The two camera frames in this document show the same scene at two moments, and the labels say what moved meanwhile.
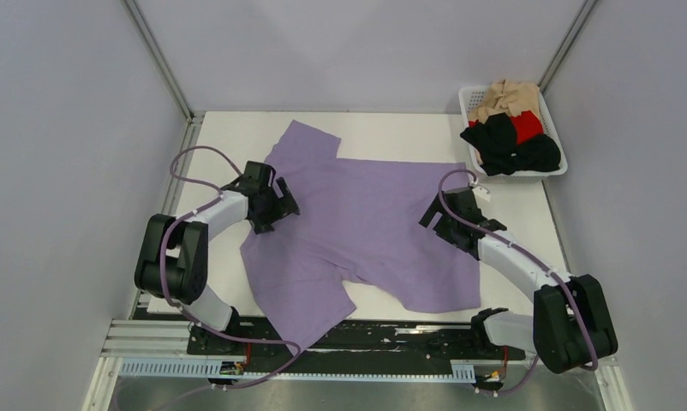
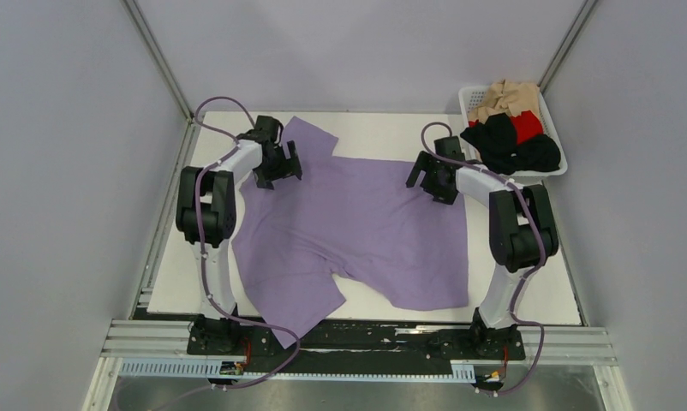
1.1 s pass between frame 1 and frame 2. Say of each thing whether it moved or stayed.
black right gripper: moved
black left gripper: moved
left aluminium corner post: stayed
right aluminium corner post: stayed
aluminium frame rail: stayed
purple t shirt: stayed
